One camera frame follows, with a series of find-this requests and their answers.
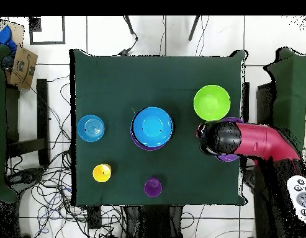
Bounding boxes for purple bowl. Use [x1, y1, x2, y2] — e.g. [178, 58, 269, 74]
[129, 123, 168, 152]
[215, 117, 243, 163]

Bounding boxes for large blue bowl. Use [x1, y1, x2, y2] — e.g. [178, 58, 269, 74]
[131, 106, 174, 148]

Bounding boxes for large green bowl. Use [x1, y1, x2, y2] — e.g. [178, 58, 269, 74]
[193, 84, 231, 122]

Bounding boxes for purple cup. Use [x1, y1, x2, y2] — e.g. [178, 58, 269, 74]
[143, 177, 163, 198]

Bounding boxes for dark green tablecloth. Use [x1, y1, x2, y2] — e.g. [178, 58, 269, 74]
[69, 48, 248, 207]

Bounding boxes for black tripod leg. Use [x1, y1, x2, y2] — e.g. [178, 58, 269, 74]
[123, 15, 139, 42]
[187, 15, 201, 42]

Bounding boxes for yellow cup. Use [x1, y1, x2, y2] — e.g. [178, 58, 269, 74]
[92, 163, 112, 183]

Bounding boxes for small blue bowl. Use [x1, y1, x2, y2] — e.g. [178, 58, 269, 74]
[77, 114, 106, 143]

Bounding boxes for brown cardboard box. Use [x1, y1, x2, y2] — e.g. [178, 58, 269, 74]
[4, 45, 38, 90]

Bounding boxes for blue fabric bag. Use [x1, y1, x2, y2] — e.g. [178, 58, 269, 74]
[0, 25, 18, 55]

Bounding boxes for tangle of floor cables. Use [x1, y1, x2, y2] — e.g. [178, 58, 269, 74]
[6, 74, 126, 238]

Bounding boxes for grey pedestal foot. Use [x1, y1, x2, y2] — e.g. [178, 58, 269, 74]
[6, 167, 45, 189]

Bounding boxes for black square floor frame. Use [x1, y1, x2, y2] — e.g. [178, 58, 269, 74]
[29, 16, 66, 45]

